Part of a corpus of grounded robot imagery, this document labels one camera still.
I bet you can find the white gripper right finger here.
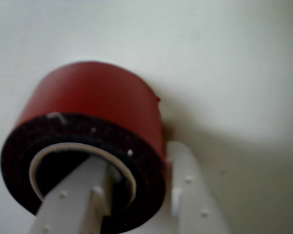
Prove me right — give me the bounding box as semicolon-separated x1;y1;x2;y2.
167;140;233;234

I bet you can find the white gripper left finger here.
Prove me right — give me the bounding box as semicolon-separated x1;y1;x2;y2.
26;155;116;234

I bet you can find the red tape roll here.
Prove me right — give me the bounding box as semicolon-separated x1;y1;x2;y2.
0;60;167;233

